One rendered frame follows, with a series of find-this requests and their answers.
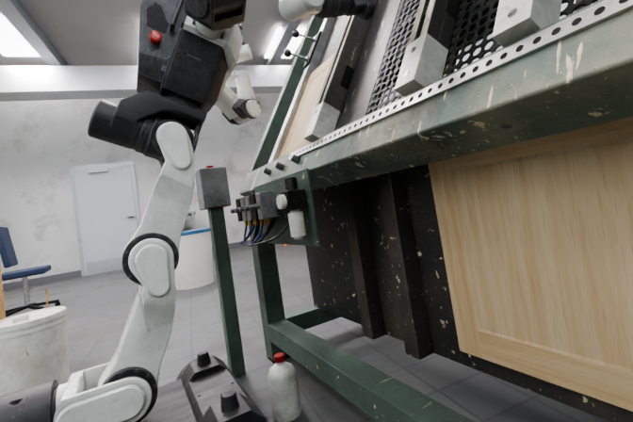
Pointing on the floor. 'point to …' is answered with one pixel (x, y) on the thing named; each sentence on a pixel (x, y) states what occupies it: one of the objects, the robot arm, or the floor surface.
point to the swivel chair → (19, 272)
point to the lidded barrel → (194, 260)
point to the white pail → (34, 348)
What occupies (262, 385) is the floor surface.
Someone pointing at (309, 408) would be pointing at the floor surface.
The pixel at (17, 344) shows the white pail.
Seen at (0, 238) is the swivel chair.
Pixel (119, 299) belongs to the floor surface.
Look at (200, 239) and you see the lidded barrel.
